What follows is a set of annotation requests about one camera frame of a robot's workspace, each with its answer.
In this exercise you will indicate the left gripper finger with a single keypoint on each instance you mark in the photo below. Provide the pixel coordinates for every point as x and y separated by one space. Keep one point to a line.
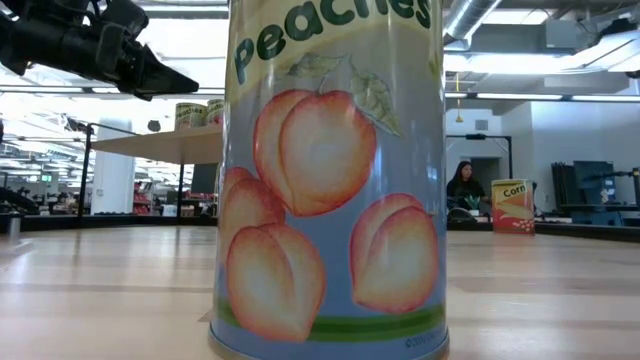
155 77

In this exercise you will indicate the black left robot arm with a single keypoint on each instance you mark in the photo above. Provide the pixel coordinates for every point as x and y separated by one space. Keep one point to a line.
15 40

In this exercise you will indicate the wooden shelf with black legs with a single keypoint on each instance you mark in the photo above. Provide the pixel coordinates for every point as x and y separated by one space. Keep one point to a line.
165 145

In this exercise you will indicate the black round ceiling fixture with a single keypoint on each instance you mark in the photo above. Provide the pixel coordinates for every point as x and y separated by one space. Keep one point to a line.
154 125

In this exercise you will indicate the dark monitor screen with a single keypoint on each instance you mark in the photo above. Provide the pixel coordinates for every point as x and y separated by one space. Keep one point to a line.
205 178

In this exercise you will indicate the yellow hanging pendant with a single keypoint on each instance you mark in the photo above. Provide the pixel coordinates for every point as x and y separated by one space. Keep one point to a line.
458 117

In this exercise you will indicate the person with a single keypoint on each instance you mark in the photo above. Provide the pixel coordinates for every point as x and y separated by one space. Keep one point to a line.
465 185

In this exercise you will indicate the dark office chair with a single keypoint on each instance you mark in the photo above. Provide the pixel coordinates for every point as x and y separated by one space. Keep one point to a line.
460 215

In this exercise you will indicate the small green plant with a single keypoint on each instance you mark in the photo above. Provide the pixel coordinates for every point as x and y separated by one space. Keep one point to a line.
472 201

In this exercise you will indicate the ceiling light strip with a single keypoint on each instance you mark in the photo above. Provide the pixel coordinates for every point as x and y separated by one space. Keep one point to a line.
515 96

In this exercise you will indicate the orange corn can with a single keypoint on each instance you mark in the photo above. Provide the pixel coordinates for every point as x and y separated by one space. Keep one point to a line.
512 210

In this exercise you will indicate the dark cabinet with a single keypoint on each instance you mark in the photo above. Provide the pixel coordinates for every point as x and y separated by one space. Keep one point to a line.
570 190

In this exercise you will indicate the small grey post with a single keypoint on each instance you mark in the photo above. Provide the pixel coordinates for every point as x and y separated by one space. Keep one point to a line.
14 227

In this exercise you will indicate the silver ventilation duct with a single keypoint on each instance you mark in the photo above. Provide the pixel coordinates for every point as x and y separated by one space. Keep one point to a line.
467 17

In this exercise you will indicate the black metal frame stand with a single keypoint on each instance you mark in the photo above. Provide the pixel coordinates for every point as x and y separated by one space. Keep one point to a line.
475 136

